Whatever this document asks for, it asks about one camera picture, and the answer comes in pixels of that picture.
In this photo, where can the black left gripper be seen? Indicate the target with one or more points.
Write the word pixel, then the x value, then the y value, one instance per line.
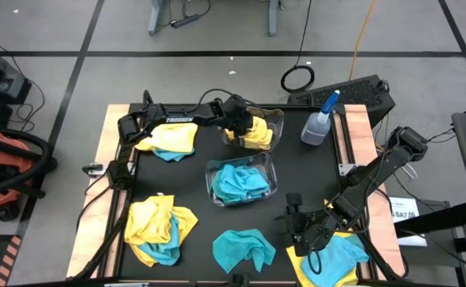
pixel 236 115

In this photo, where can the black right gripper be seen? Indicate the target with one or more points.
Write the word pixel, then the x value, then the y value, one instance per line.
pixel 312 227

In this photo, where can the yellow microfiber towel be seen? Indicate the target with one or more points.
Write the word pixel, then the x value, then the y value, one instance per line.
pixel 296 263
pixel 260 135
pixel 149 219
pixel 186 221
pixel 173 137

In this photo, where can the blue microfiber towel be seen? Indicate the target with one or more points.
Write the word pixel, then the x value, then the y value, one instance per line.
pixel 171 155
pixel 238 183
pixel 338 259
pixel 165 249

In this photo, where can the teal microfiber towel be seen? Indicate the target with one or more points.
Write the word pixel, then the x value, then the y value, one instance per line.
pixel 240 249

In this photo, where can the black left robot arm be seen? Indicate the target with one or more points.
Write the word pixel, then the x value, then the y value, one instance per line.
pixel 200 113

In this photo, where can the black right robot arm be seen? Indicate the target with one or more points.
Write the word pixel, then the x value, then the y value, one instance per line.
pixel 376 175

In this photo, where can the clear plastic basket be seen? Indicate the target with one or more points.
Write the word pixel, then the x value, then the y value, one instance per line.
pixel 269 163
pixel 276 119

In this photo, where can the spray bottle with blue nozzle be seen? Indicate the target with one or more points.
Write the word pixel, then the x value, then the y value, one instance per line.
pixel 316 129

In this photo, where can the white paper sign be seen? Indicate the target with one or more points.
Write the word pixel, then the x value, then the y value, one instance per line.
pixel 406 207

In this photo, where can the grey desk leg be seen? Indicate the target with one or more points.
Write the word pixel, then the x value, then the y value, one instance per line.
pixel 272 20
pixel 155 20

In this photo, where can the black perforated computer tower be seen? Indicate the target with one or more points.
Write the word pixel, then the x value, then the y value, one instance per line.
pixel 356 93

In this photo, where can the black power strip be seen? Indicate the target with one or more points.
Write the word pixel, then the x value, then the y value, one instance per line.
pixel 185 20

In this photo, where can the black floor beam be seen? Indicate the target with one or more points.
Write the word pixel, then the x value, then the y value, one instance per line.
pixel 447 217

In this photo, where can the orange and black shop vacuum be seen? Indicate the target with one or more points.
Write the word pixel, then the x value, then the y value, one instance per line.
pixel 9 157

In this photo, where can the black equipment box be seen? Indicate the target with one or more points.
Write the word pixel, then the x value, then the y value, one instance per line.
pixel 1 83

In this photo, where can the black aluminium rig frame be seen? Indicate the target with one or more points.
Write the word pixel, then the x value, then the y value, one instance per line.
pixel 296 107

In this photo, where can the silver metal bracket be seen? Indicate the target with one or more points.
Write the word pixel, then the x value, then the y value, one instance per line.
pixel 346 169
pixel 95 169

